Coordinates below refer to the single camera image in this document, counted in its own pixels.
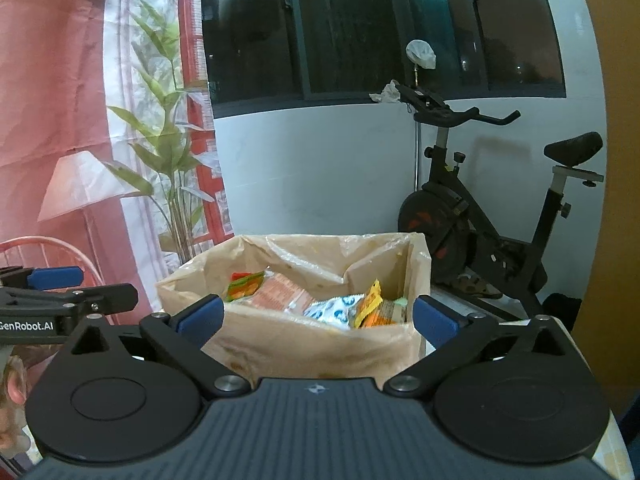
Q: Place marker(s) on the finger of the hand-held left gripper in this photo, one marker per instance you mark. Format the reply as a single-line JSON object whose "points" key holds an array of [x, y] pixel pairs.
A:
{"points": [[55, 277], [100, 299]]}

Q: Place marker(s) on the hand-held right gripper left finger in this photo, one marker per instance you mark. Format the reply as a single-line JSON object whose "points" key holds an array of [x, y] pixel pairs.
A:
{"points": [[200, 319]]}

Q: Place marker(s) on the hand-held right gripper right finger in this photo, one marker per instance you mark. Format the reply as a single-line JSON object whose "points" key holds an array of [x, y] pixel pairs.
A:
{"points": [[434, 321]]}

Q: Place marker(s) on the yellow brown snack packet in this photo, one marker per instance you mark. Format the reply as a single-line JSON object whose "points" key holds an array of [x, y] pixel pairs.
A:
{"points": [[370, 305]]}

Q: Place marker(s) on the pink snack packet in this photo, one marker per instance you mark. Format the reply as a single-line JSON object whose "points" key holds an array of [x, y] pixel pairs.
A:
{"points": [[282, 297]]}

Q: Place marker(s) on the blue white snack packet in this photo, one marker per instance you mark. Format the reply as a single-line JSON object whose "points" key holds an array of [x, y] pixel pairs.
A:
{"points": [[335, 312]]}

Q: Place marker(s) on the cardboard box with plastic liner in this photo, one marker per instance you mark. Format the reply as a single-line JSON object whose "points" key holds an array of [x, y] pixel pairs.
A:
{"points": [[300, 355]]}

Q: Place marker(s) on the person's left hand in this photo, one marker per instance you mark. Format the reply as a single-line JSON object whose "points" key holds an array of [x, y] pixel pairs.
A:
{"points": [[12, 385]]}

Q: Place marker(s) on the brown sandals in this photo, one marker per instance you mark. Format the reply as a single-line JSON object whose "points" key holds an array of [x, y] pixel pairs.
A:
{"points": [[477, 287]]}

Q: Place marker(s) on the black exercise bike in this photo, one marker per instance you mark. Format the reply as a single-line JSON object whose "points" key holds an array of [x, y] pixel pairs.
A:
{"points": [[450, 220]]}

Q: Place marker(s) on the black bag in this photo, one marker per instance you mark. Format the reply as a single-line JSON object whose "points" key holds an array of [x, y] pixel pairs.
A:
{"points": [[562, 312]]}

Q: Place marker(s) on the metal pole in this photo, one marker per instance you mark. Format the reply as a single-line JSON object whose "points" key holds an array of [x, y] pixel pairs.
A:
{"points": [[417, 150]]}

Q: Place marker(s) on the white crumpled tissue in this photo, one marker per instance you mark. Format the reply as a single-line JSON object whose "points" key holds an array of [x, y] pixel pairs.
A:
{"points": [[385, 92]]}

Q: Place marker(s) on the wooden door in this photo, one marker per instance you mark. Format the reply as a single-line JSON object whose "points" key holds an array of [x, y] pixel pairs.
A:
{"points": [[615, 160]]}

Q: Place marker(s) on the white plastic bag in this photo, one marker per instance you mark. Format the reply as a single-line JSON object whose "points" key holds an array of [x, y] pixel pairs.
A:
{"points": [[421, 55]]}

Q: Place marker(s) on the dark window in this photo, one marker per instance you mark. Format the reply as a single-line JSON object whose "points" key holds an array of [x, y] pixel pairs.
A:
{"points": [[350, 35]]}

